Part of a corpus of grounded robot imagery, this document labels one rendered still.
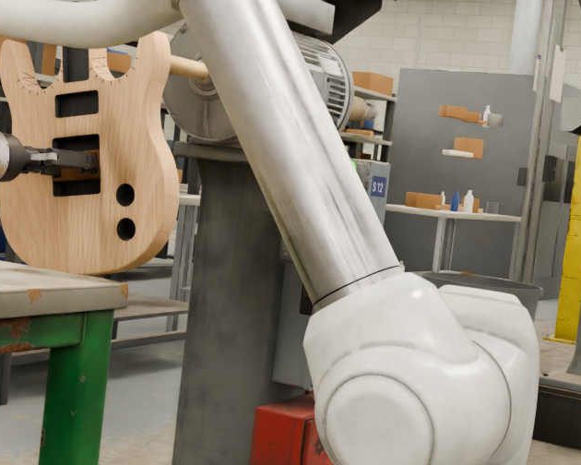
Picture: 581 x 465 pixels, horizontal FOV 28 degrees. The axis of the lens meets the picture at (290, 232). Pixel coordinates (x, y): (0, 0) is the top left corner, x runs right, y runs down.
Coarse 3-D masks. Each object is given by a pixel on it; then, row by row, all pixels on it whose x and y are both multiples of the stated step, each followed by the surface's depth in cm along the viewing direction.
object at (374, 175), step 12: (360, 168) 201; (372, 168) 202; (384, 168) 206; (372, 180) 202; (384, 180) 206; (372, 192) 203; (384, 192) 207; (372, 204) 203; (384, 204) 208; (384, 216) 209; (288, 252) 208
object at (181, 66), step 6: (174, 60) 203; (180, 60) 205; (186, 60) 207; (192, 60) 210; (174, 66) 204; (180, 66) 205; (186, 66) 207; (192, 66) 208; (198, 66) 210; (204, 66) 212; (174, 72) 205; (180, 72) 206; (186, 72) 208; (192, 72) 209; (198, 72) 210; (204, 72) 212; (198, 78) 212; (204, 78) 213
